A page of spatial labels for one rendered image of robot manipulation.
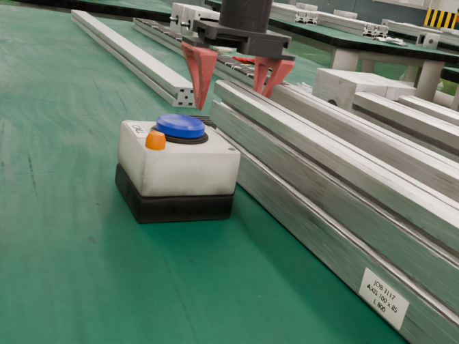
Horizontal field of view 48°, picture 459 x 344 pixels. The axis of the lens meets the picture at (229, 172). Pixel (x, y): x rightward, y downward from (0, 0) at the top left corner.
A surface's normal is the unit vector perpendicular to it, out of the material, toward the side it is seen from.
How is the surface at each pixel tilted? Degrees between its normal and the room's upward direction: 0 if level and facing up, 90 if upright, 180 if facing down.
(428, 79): 90
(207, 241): 0
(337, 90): 90
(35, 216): 0
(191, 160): 90
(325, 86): 90
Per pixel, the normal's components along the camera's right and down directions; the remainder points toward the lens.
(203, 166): 0.41, 0.38
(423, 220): -0.90, 0.00
